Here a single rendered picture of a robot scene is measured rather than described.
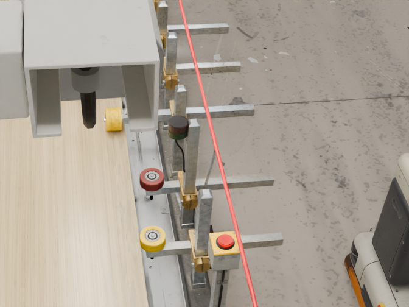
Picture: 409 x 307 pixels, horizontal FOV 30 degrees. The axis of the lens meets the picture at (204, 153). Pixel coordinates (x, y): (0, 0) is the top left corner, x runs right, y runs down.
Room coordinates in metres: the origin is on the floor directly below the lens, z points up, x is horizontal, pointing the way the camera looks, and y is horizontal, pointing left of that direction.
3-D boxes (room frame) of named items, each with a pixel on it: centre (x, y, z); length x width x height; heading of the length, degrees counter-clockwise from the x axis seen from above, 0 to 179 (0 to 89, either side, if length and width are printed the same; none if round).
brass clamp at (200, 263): (1.50, -0.01, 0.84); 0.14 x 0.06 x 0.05; 13
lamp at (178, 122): (1.71, 0.09, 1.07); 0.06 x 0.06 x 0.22; 13
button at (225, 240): (1.22, -0.07, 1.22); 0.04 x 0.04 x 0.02
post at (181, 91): (1.96, 0.10, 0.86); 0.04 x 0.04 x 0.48; 13
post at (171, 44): (2.21, 0.15, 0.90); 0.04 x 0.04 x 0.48; 13
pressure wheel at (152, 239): (1.48, 0.14, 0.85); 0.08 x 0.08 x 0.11
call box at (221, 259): (1.22, -0.07, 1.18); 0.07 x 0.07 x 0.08; 13
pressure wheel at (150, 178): (1.73, 0.16, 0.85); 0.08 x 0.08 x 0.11
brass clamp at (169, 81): (2.23, 0.16, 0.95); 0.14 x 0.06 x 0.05; 13
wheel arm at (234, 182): (1.78, -0.03, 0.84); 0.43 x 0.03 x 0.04; 103
